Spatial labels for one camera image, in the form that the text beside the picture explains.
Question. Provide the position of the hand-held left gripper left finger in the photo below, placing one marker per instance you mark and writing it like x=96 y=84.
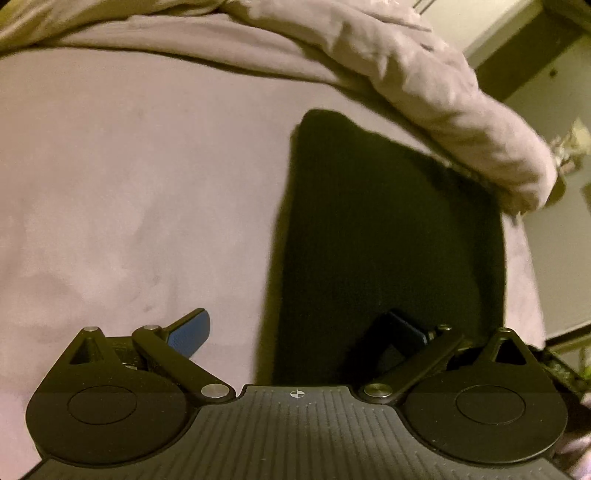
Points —
x=191 y=330

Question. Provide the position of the wrapped flower bouquet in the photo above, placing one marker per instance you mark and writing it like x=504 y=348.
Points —
x=572 y=143

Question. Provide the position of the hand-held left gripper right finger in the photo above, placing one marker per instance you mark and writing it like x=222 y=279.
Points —
x=400 y=333

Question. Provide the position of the white wardrobe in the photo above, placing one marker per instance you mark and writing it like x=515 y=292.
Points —
x=466 y=18

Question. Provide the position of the wooden side table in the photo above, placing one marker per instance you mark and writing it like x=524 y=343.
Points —
x=557 y=191

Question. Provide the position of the pink duvet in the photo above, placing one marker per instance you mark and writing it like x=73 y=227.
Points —
x=415 y=69

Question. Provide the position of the dark door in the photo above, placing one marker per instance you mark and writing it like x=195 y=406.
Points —
x=531 y=50

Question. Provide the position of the black knit top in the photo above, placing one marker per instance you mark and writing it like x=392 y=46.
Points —
x=378 y=221

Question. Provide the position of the pink bed sheet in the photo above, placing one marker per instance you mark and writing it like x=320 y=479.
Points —
x=138 y=184

